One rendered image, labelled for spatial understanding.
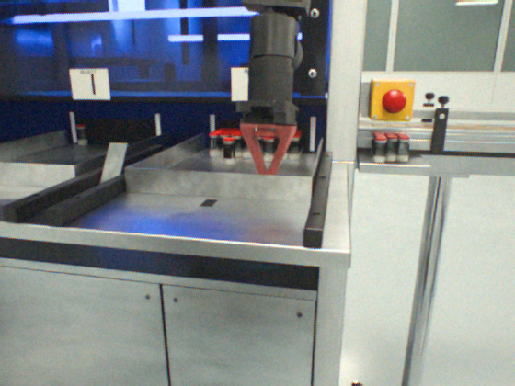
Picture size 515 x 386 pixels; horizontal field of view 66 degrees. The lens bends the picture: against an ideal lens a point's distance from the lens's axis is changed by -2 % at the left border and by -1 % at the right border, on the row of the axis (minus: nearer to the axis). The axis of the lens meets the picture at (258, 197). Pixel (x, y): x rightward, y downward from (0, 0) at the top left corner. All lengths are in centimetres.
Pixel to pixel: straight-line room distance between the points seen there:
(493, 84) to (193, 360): 507
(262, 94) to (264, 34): 7
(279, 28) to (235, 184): 20
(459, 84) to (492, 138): 462
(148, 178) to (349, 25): 43
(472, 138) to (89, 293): 93
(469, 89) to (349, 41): 484
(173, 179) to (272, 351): 55
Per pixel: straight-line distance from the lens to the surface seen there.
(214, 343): 101
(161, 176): 57
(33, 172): 68
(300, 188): 52
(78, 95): 93
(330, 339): 94
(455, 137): 91
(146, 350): 110
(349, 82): 76
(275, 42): 51
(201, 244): 42
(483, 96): 562
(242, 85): 78
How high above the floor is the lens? 104
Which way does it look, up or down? 17 degrees down
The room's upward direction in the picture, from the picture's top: straight up
